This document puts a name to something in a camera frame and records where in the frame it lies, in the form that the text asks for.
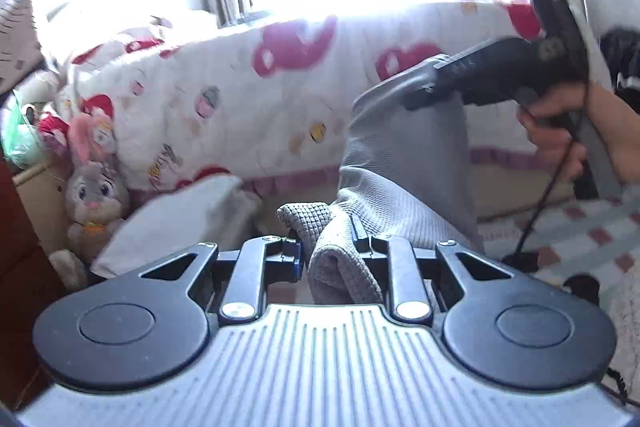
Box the stack of folded clothes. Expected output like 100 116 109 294
90 173 263 280

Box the grey rabbit plush toy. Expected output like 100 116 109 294
50 114 133 288

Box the black cable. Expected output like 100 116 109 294
500 97 593 273

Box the pile of dark clothes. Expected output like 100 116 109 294
597 26 640 95

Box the printed bear quilt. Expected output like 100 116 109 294
42 0 581 202

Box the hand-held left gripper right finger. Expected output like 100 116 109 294
350 214 516 323

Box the person's fluffy white clothing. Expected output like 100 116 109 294
597 274 640 408

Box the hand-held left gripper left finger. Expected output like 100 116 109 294
140 229 303 325

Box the grey knit garment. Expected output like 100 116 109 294
276 53 485 306

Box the beige bedside cabinet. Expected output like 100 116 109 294
12 157 76 258

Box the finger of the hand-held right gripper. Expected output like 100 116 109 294
402 57 453 110

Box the green plastic bag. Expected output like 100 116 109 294
0 89 48 168

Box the person's right forearm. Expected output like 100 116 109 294
582 82 640 185

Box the beige bed base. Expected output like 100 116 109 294
470 162 576 223

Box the person's right hand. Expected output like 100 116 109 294
517 83 592 180

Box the red-brown wooden drawer cabinet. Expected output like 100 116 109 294
0 157 68 410

